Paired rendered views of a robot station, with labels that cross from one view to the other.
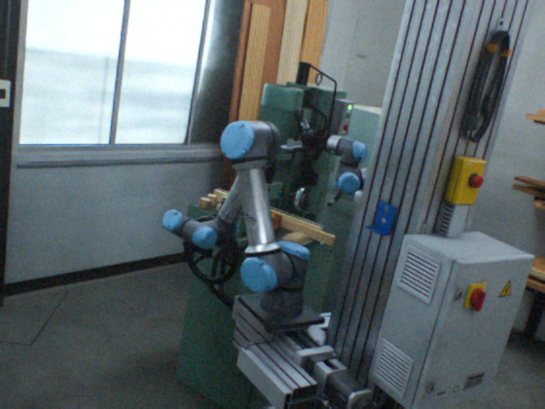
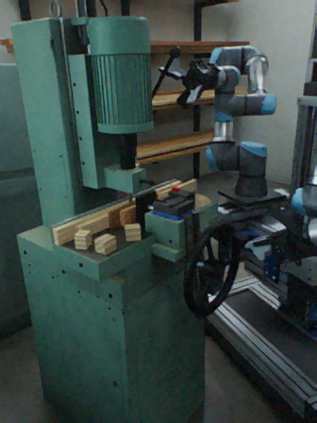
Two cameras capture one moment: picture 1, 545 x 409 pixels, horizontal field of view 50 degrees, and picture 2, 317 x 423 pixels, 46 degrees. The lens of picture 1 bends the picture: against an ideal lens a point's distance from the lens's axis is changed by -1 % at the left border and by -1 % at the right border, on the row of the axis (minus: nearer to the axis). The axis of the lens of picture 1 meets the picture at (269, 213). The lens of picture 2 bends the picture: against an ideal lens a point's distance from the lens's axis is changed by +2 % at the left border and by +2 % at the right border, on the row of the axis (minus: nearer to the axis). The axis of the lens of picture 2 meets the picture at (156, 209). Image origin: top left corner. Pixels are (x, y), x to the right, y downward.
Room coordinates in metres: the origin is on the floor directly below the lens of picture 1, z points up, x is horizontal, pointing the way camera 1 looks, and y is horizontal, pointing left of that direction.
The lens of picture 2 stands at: (2.26, 1.21, 1.38)
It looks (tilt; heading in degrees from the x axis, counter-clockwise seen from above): 21 degrees down; 281
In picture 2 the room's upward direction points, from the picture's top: 2 degrees counter-clockwise
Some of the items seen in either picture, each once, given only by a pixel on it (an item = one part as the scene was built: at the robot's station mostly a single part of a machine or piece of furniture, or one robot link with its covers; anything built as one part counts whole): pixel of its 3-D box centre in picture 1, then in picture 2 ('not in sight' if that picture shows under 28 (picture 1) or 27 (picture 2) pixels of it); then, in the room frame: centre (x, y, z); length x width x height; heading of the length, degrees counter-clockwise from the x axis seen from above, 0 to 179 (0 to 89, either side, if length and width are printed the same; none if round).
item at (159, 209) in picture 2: not in sight; (176, 202); (2.40, 0.13, 0.99); 0.13 x 0.11 x 0.06; 59
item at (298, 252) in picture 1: (289, 263); not in sight; (1.84, -0.10, 0.98); 0.13 x 0.12 x 0.14; 147
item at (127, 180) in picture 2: (268, 191); (125, 179); (2.59, 0.02, 1.03); 0.14 x 0.07 x 0.09; 149
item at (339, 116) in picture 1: (341, 117); not in sight; (2.77, -0.25, 1.40); 0.10 x 0.06 x 0.16; 149
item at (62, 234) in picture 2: (264, 212); (127, 208); (2.59, 0.02, 0.93); 0.60 x 0.02 x 0.05; 59
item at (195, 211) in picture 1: (246, 228); (156, 230); (2.48, 0.09, 0.87); 0.61 x 0.30 x 0.06; 59
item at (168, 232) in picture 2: (236, 221); (175, 224); (2.40, 0.13, 0.92); 0.15 x 0.13 x 0.09; 59
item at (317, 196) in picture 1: (313, 198); not in sight; (2.65, -0.19, 1.02); 0.09 x 0.07 x 0.12; 59
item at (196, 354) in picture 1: (254, 316); (118, 330); (2.68, -0.02, 0.36); 0.58 x 0.45 x 0.71; 149
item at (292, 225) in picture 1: (274, 219); (145, 204); (2.53, -0.03, 0.92); 0.61 x 0.02 x 0.04; 59
